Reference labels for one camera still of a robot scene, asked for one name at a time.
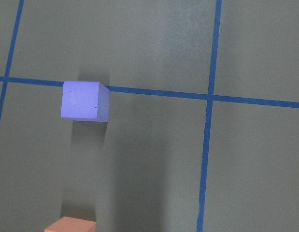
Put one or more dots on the purple foam block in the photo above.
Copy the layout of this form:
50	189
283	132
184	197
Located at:
85	101

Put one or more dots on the orange foam block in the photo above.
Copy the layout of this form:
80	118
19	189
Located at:
70	224

